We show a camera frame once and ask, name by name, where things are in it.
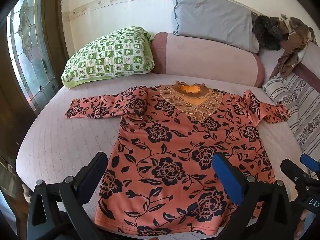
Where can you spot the pink quilted bed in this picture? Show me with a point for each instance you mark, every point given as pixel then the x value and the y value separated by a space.
pixel 65 140

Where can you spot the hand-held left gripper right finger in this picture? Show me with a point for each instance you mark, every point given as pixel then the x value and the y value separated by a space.
pixel 228 180

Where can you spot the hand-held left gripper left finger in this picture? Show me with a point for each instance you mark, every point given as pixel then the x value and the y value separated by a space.
pixel 93 172

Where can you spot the orange black floral shirt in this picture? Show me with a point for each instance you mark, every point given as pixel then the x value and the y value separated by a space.
pixel 175 150

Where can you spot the wooden window frame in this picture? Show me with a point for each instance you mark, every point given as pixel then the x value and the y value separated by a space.
pixel 53 17

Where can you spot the brown patterned cloth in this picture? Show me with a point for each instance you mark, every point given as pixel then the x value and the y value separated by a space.
pixel 292 42

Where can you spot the pink bolster pillow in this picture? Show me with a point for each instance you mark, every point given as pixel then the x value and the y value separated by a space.
pixel 200 57

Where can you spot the dark furry cloth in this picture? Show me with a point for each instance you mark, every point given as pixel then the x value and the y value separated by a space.
pixel 268 32

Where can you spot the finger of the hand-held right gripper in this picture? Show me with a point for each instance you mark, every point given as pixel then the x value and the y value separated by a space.
pixel 310 162
pixel 293 171

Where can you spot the stained glass window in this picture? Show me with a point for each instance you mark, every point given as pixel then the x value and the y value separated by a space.
pixel 26 47

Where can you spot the grey blue pillow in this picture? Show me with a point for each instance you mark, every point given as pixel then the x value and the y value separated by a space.
pixel 215 20

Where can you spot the green white checkered pillow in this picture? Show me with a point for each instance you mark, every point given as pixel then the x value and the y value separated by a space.
pixel 110 55

